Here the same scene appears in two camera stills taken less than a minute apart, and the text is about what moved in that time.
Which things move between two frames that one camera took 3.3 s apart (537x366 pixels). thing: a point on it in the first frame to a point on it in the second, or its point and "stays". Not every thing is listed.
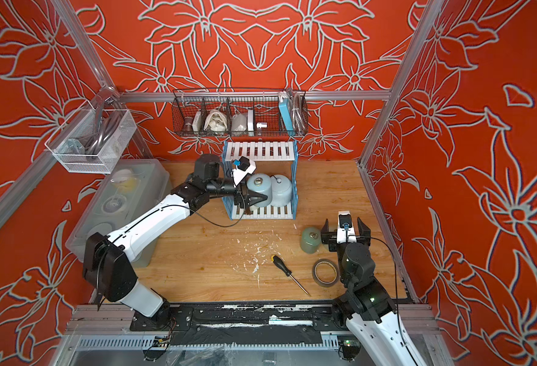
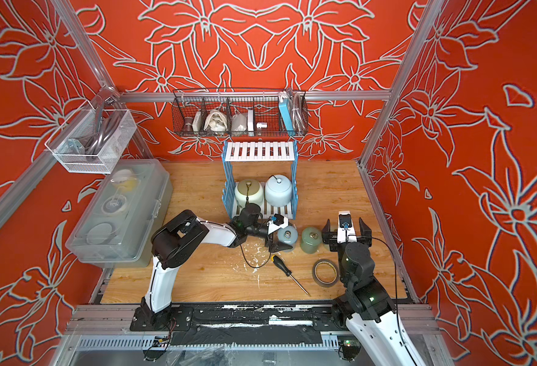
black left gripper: x=241 y=200 to x=276 y=248
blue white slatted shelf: x=263 y=150 stays
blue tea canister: x=261 y=183 to x=287 y=236
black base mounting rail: x=249 y=318 stays
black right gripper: x=330 y=237 stays
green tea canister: x=310 y=240 stays
